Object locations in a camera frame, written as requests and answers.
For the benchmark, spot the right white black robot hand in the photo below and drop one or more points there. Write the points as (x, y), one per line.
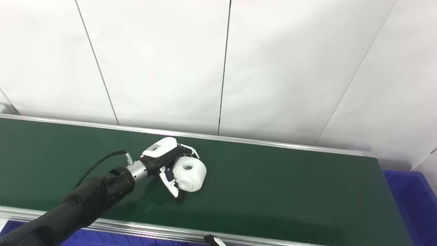
(213, 241)

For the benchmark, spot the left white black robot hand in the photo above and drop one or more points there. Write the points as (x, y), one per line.
(158, 153)

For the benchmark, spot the white round part with hole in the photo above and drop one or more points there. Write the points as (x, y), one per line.
(194, 174)

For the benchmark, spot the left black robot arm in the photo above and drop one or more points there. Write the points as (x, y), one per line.
(85, 198)

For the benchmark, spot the green conveyor belt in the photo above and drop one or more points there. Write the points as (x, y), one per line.
(290, 191)

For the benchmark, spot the blue bin with white parts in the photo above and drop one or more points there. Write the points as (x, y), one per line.
(102, 240)

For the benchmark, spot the empty blue bin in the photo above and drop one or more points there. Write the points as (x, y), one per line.
(416, 201)

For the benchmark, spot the aluminium conveyor rail with bracket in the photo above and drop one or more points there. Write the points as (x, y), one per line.
(136, 228)

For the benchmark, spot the thin aluminium conveyor rail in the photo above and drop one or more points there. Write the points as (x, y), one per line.
(239, 139)

